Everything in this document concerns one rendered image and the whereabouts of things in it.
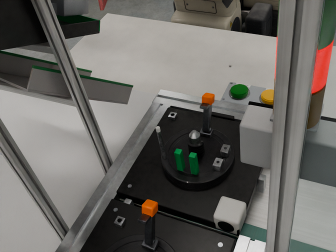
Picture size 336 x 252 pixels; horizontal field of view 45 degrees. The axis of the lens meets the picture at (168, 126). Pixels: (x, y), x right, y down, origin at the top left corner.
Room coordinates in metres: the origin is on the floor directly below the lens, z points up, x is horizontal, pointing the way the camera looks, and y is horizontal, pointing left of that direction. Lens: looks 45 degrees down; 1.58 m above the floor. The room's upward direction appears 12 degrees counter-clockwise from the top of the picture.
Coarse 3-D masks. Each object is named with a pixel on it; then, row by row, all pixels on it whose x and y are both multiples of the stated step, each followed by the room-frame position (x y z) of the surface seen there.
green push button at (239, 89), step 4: (236, 84) 0.69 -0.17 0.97; (240, 84) 0.69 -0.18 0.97; (232, 88) 0.68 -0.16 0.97; (236, 88) 0.68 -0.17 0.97; (240, 88) 0.67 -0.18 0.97; (244, 88) 0.67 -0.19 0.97; (232, 92) 0.67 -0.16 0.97; (236, 92) 0.66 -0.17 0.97; (240, 92) 0.66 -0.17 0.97; (244, 92) 0.66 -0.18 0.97; (232, 96) 0.66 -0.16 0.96; (236, 96) 0.66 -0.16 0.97; (240, 96) 0.65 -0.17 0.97; (244, 96) 0.65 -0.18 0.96
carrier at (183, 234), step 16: (112, 208) 0.43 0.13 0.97; (128, 208) 0.42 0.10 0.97; (96, 224) 0.40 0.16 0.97; (112, 224) 0.40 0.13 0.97; (128, 224) 0.39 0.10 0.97; (160, 224) 0.38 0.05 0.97; (176, 224) 0.37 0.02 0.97; (192, 224) 0.36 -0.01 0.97; (96, 240) 0.37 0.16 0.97; (112, 240) 0.36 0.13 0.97; (128, 240) 0.35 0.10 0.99; (160, 240) 0.33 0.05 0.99; (176, 240) 0.34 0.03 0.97; (192, 240) 0.33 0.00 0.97; (208, 240) 0.33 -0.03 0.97; (224, 240) 0.32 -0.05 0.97
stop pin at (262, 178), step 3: (261, 174) 0.44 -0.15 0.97; (258, 177) 0.43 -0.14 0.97; (261, 177) 0.43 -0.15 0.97; (264, 177) 0.43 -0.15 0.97; (258, 180) 0.43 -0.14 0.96; (261, 180) 0.43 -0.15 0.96; (264, 180) 0.43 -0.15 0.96; (258, 183) 0.43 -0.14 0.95; (261, 183) 0.43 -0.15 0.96; (264, 183) 0.43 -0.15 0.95; (258, 186) 0.43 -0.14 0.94; (261, 186) 0.43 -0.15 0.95; (264, 186) 0.43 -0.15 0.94; (258, 189) 0.43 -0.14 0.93; (261, 189) 0.43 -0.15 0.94; (264, 189) 0.43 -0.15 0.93
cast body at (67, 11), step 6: (54, 0) 0.68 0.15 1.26; (60, 0) 0.67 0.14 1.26; (66, 0) 0.67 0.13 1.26; (72, 0) 0.68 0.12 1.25; (78, 0) 0.69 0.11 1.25; (84, 0) 0.70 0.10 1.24; (54, 6) 0.67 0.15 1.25; (60, 6) 0.67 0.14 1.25; (66, 6) 0.67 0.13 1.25; (72, 6) 0.68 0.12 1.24; (78, 6) 0.69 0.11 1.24; (84, 6) 0.70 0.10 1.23; (60, 12) 0.66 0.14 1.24; (66, 12) 0.66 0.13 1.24; (72, 12) 0.67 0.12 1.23; (78, 12) 0.68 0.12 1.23; (84, 12) 0.69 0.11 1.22
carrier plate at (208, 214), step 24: (168, 120) 0.62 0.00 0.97; (192, 120) 0.61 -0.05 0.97; (216, 120) 0.59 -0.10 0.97; (144, 168) 0.51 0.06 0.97; (240, 168) 0.46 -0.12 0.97; (120, 192) 0.46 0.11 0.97; (144, 192) 0.45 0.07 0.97; (168, 192) 0.44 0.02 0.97; (192, 192) 0.43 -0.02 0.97; (216, 192) 0.42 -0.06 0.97; (240, 192) 0.41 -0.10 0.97; (192, 216) 0.38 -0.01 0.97
